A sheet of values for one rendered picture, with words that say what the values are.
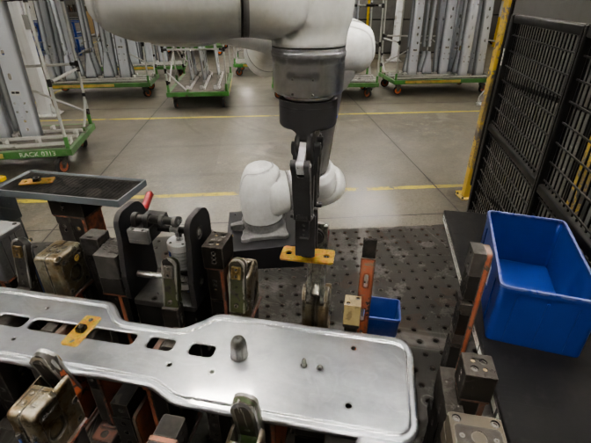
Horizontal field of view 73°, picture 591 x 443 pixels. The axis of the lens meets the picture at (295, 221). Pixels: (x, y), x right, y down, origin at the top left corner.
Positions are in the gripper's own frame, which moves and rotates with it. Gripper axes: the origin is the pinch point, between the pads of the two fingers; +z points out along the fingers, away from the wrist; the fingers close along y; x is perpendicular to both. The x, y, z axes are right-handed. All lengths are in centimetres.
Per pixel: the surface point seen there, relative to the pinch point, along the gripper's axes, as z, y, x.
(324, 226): 7.6, -15.3, 1.1
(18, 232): 20, -19, -76
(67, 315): 29, -4, -53
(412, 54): 65, -785, 72
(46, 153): 104, -277, -308
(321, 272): 17.4, -13.7, 0.9
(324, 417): 29.1, 10.1, 4.9
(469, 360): 21.4, 0.8, 27.6
